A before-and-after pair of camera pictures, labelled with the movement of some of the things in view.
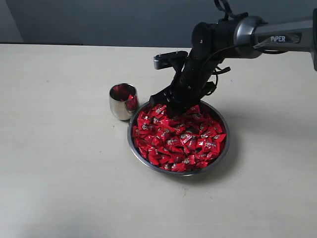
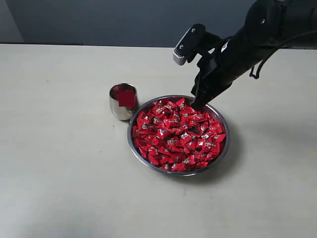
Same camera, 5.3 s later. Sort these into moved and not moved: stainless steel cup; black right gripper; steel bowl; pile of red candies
Moved: black right gripper
Not moved: steel bowl; pile of red candies; stainless steel cup
